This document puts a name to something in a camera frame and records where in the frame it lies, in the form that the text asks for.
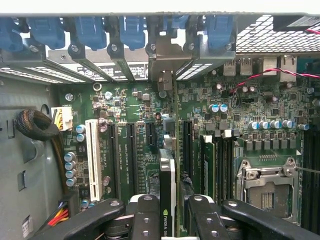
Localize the long black expansion slot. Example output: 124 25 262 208
126 122 138 196
107 122 122 201
182 119 195 181

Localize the metal CPU socket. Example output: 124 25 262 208
236 157 301 221

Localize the white power connector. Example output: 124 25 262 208
51 106 74 131

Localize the blue slot clip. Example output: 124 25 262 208
0 17 25 52
162 14 190 38
73 16 108 51
26 16 66 50
119 16 147 51
204 15 235 51

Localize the black open PC case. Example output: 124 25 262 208
0 11 320 240

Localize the short black expansion slot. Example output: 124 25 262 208
145 122 157 147

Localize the black braided cable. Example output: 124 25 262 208
16 108 67 193

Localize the black RAM slot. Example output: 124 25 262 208
226 134 237 201
216 134 226 203

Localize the green RAM stick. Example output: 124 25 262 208
199 134 217 201

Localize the red yellow wire bundle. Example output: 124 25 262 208
48 199 71 226

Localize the green motherboard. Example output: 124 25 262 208
58 57 320 226

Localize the red black twisted wire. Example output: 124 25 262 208
228 67 320 95

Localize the white expansion slot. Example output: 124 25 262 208
84 119 104 203

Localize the socket locking lever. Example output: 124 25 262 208
294 166 320 174

